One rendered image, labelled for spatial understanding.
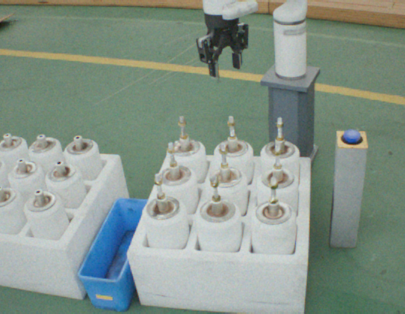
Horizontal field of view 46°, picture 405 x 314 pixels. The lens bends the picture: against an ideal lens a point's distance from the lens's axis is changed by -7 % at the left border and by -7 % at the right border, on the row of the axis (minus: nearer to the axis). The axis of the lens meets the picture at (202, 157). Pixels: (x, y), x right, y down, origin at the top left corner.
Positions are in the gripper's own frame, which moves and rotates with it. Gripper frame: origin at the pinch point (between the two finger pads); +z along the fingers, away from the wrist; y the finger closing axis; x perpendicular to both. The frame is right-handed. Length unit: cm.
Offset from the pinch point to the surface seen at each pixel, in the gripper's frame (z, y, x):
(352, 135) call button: 14.1, -14.1, 25.8
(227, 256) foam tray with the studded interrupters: 29.1, 21.7, 20.9
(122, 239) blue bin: 46, 26, -18
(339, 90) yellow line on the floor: 47, -85, -27
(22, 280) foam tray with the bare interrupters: 43, 57, -20
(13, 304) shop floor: 47, 62, -18
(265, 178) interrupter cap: 21.7, 3.5, 14.6
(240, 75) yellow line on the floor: 47, -68, -68
